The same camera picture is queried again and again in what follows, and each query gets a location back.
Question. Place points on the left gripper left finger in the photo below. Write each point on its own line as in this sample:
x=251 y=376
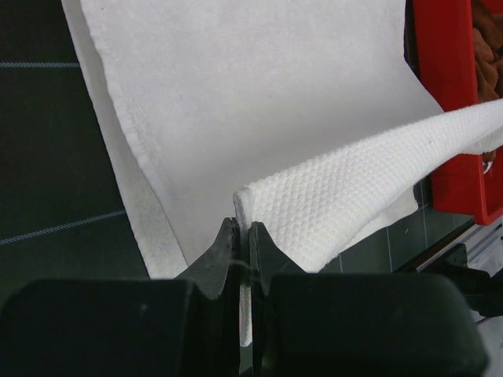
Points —
x=186 y=326

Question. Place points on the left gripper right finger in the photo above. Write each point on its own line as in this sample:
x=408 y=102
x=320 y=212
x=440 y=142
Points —
x=332 y=324

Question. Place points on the white towel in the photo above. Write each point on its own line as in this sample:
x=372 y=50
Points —
x=302 y=115

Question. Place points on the red plastic bin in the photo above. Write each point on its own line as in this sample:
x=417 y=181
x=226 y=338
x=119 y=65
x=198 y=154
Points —
x=446 y=60

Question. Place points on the brown towel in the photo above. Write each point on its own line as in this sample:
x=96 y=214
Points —
x=487 y=42

